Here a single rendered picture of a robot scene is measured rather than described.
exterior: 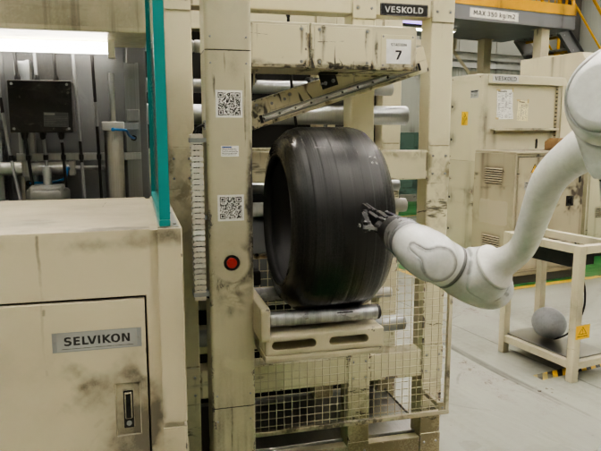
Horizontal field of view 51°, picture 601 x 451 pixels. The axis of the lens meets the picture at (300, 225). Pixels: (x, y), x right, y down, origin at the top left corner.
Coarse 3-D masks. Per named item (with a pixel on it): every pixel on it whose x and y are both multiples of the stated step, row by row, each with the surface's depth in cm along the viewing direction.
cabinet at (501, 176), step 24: (480, 168) 611; (504, 168) 582; (528, 168) 576; (480, 192) 613; (504, 192) 584; (576, 192) 607; (480, 216) 615; (504, 216) 585; (552, 216) 597; (576, 216) 611; (480, 240) 618; (528, 264) 592; (552, 264) 606
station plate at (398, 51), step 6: (390, 42) 210; (396, 42) 210; (402, 42) 211; (408, 42) 211; (390, 48) 210; (396, 48) 210; (402, 48) 211; (408, 48) 212; (390, 54) 210; (396, 54) 211; (402, 54) 211; (408, 54) 212; (390, 60) 211; (396, 60) 211; (402, 60) 212; (408, 60) 212
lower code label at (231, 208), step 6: (222, 198) 177; (228, 198) 177; (234, 198) 178; (240, 198) 178; (222, 204) 177; (228, 204) 177; (234, 204) 178; (240, 204) 178; (222, 210) 177; (228, 210) 178; (234, 210) 178; (240, 210) 178; (222, 216) 177; (228, 216) 178; (234, 216) 178; (240, 216) 179
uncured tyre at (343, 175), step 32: (320, 128) 185; (352, 128) 187; (288, 160) 175; (320, 160) 170; (352, 160) 172; (384, 160) 178; (288, 192) 216; (320, 192) 166; (352, 192) 168; (384, 192) 171; (288, 224) 218; (320, 224) 165; (352, 224) 167; (288, 256) 215; (320, 256) 167; (352, 256) 169; (384, 256) 172; (288, 288) 180; (320, 288) 173; (352, 288) 176
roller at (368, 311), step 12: (276, 312) 179; (288, 312) 180; (300, 312) 180; (312, 312) 181; (324, 312) 182; (336, 312) 183; (348, 312) 183; (360, 312) 184; (372, 312) 185; (276, 324) 178; (288, 324) 179; (300, 324) 181
